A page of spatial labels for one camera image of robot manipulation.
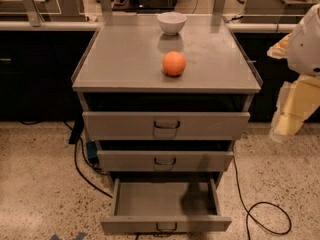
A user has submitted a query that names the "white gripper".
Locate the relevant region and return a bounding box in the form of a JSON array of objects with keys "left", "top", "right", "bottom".
[{"left": 269, "top": 75, "right": 320, "bottom": 143}]

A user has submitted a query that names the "grey bottom drawer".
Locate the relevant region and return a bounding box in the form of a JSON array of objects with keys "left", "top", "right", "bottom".
[{"left": 101, "top": 177, "right": 231, "bottom": 234}]

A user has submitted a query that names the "grey drawer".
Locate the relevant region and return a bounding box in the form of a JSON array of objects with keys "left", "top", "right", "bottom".
[
  {"left": 98, "top": 151, "right": 233, "bottom": 172},
  {"left": 83, "top": 112, "right": 250, "bottom": 140},
  {"left": 101, "top": 177, "right": 231, "bottom": 234}
]

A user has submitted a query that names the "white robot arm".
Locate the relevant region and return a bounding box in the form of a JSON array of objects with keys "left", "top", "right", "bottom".
[{"left": 267, "top": 4, "right": 320, "bottom": 143}]

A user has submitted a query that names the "grey metal drawer cabinet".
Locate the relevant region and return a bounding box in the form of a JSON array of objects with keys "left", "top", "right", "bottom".
[{"left": 73, "top": 15, "right": 261, "bottom": 179}]

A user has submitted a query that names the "grey top drawer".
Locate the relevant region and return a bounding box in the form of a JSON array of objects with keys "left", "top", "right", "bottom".
[{"left": 83, "top": 112, "right": 250, "bottom": 140}]

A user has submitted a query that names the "grey middle drawer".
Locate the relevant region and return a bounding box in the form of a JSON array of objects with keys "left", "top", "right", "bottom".
[{"left": 98, "top": 151, "right": 233, "bottom": 172}]

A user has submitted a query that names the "black counter right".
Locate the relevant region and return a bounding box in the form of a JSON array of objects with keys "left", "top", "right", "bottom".
[{"left": 232, "top": 30, "right": 299, "bottom": 122}]

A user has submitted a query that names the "black counter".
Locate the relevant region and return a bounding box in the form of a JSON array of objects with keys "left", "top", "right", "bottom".
[
  {"left": 0, "top": 22, "right": 96, "bottom": 121},
  {"left": 232, "top": 30, "right": 299, "bottom": 122}
]

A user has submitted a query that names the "orange fruit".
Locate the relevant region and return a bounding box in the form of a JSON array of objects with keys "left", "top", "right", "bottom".
[{"left": 162, "top": 51, "right": 186, "bottom": 77}]

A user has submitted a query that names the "white bowl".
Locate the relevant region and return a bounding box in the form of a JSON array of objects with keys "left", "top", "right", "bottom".
[{"left": 157, "top": 12, "right": 187, "bottom": 35}]

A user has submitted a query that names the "blue power box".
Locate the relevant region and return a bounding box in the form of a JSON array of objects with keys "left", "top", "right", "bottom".
[{"left": 86, "top": 141, "right": 98, "bottom": 164}]

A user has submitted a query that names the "black counter left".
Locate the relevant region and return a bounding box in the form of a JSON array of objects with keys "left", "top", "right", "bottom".
[{"left": 0, "top": 22, "right": 96, "bottom": 121}]

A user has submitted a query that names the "black floor cable right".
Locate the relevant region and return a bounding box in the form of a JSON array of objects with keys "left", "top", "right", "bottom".
[{"left": 232, "top": 155, "right": 293, "bottom": 240}]

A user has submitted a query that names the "black floor cable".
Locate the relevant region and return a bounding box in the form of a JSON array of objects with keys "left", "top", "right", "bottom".
[
  {"left": 62, "top": 120, "right": 114, "bottom": 199},
  {"left": 232, "top": 155, "right": 293, "bottom": 240}
]

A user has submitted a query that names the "black floor cable left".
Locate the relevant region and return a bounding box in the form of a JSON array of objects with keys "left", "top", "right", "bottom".
[{"left": 62, "top": 120, "right": 114, "bottom": 199}]

